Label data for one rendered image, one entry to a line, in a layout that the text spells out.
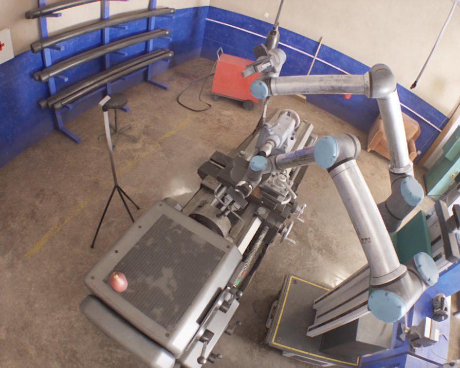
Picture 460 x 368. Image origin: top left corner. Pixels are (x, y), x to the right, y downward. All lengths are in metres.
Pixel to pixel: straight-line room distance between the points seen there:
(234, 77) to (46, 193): 3.35
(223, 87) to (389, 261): 4.09
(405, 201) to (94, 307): 1.50
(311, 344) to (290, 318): 0.30
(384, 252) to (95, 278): 1.09
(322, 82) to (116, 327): 1.30
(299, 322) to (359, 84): 1.85
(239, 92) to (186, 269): 3.84
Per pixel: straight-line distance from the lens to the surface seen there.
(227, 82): 4.55
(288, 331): 2.24
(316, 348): 2.33
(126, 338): 1.08
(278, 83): 1.18
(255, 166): 1.40
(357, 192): 0.94
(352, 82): 1.14
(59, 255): 2.80
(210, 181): 1.99
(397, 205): 1.43
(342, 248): 3.29
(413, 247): 1.40
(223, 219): 1.41
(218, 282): 1.11
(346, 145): 0.99
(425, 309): 2.48
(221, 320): 1.60
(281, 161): 1.42
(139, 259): 1.11
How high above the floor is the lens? 2.35
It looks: 47 degrees down
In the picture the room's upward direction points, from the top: 17 degrees clockwise
